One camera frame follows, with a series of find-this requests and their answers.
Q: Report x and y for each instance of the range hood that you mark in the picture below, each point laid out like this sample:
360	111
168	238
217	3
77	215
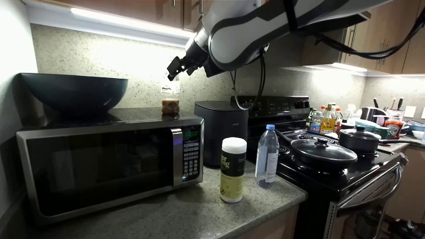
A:
318	44

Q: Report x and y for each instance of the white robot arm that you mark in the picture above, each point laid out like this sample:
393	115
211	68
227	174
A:
236	32

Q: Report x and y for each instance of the black pan with glass lid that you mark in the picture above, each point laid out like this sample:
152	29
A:
318	153

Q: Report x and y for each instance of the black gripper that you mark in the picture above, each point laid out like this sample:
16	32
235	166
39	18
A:
187	64

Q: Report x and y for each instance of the white yellow canister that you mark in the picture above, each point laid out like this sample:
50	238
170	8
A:
232	168

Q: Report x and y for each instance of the black electric stove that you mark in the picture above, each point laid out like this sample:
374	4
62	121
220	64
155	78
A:
346	187

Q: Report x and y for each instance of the clear plastic bottle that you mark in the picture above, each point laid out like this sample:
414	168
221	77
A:
267	157

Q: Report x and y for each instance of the stainless steel microwave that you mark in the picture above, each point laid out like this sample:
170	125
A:
73	167

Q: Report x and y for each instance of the small black pot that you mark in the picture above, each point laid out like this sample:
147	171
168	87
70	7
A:
358	139

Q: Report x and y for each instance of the black air fryer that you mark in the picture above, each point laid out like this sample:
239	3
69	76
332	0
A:
221	119

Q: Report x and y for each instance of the wooden upper cabinets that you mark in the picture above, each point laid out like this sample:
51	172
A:
170	13

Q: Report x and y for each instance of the yellow oil bottle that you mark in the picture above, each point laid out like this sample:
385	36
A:
328	119

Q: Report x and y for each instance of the bottle with brown liquid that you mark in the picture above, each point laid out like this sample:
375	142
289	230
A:
170	97

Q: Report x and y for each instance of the dark blue bowl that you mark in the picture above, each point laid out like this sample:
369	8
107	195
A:
75	94

